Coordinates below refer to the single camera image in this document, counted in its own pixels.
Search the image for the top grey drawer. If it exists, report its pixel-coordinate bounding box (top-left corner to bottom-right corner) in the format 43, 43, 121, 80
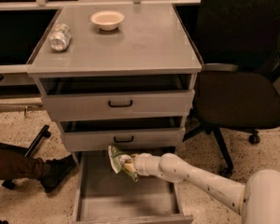
42, 91, 194, 121

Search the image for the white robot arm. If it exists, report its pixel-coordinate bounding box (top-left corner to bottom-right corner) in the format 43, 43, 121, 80
124, 153, 280, 224

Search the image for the black shoe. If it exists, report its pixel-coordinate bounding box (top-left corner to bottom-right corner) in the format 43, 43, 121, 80
39, 155, 76, 193

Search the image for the green jalapeno chip bag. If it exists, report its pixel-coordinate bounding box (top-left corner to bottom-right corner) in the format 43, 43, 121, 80
108, 146, 138, 182

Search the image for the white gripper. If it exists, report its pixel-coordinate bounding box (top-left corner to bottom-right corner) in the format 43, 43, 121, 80
124, 153, 161, 176

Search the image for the white paper bowl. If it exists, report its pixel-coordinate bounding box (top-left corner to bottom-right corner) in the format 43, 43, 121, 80
91, 10, 124, 31

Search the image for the crushed silver can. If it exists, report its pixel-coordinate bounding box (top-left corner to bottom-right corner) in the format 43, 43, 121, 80
49, 23, 72, 51

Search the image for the bottom grey open drawer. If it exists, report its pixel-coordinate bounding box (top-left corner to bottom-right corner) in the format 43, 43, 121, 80
72, 150, 193, 224

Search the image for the middle grey drawer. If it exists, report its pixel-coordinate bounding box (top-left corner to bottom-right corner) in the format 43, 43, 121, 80
61, 128, 185, 151

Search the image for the grey drawer cabinet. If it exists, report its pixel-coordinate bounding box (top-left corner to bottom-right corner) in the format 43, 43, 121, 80
25, 2, 204, 166

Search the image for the person's brown trouser leg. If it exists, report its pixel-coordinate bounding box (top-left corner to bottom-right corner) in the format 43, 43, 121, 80
0, 143, 44, 180

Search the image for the black office chair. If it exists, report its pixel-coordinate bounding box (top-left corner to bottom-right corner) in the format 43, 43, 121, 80
184, 0, 280, 177

